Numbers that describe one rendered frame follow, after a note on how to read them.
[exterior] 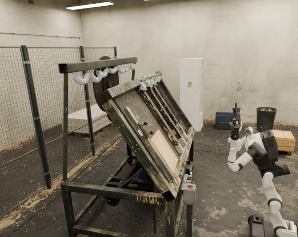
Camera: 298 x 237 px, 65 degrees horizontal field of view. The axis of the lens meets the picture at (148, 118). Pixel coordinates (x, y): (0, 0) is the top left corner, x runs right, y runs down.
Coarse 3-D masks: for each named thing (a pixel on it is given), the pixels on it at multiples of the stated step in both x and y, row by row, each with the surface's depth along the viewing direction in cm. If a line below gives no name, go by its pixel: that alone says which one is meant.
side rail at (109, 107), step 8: (104, 104) 233; (112, 104) 230; (112, 112) 233; (120, 112) 235; (112, 120) 235; (120, 120) 233; (120, 128) 235; (128, 128) 233; (128, 136) 235; (136, 136) 237; (128, 144) 238; (136, 144) 235; (136, 152) 238; (144, 152) 235; (144, 160) 238; (152, 160) 240; (152, 168) 238; (152, 176) 241; (160, 176) 237; (160, 184) 241; (168, 184) 242
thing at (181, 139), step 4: (144, 76) 336; (148, 80) 342; (156, 80) 336; (148, 88) 340; (148, 92) 342; (152, 92) 341; (152, 96) 342; (152, 100) 344; (156, 100) 342; (156, 104) 344; (160, 104) 343; (160, 108) 344; (160, 112) 346; (164, 112) 344; (164, 116) 345; (168, 116) 346; (168, 120) 346; (168, 124) 347; (172, 124) 345; (172, 128) 347; (176, 128) 347; (176, 132) 347; (176, 136) 349; (180, 136) 347; (180, 140) 349; (184, 140) 350; (184, 144) 349
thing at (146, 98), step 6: (144, 84) 319; (150, 84) 311; (138, 90) 316; (144, 90) 314; (144, 96) 316; (150, 102) 316; (150, 108) 318; (156, 108) 322; (156, 114) 318; (162, 120) 318; (162, 126) 321; (168, 126) 323; (168, 132) 321; (174, 138) 321; (174, 144) 323; (180, 144) 327; (180, 150) 323
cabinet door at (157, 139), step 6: (156, 132) 293; (156, 138) 284; (162, 138) 300; (156, 144) 275; (162, 144) 290; (168, 144) 305; (162, 150) 281; (168, 150) 295; (162, 156) 272; (168, 156) 286; (174, 156) 302; (168, 162) 277; (174, 162) 292; (174, 168) 282
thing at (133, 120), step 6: (126, 108) 254; (132, 120) 256; (138, 126) 256; (144, 138) 259; (150, 144) 259; (156, 150) 262; (156, 156) 260; (162, 162) 260; (168, 168) 263; (168, 174) 263
